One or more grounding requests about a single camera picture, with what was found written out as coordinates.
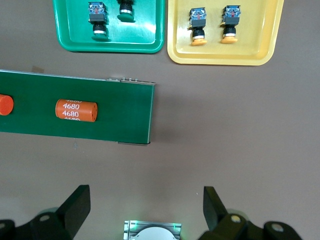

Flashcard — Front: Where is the green plastic tray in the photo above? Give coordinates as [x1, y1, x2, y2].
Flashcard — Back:
[52, 0, 166, 54]

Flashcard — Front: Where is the yellow push button switch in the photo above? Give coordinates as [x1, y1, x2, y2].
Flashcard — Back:
[219, 4, 242, 45]
[187, 7, 209, 47]

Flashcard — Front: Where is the green conveyor belt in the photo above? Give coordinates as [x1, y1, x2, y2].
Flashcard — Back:
[0, 69, 157, 146]

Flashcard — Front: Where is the green push button switch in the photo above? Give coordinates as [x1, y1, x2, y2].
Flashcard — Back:
[116, 0, 136, 23]
[87, 1, 111, 42]

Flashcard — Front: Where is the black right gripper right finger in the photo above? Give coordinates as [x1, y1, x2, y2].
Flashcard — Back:
[198, 186, 303, 240]

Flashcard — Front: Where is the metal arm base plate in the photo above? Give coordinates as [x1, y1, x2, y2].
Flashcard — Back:
[123, 219, 183, 240]

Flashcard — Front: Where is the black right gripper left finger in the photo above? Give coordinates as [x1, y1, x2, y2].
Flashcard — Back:
[0, 184, 91, 240]

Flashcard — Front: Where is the yellow plastic tray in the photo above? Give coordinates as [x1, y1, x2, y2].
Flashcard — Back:
[166, 0, 285, 67]

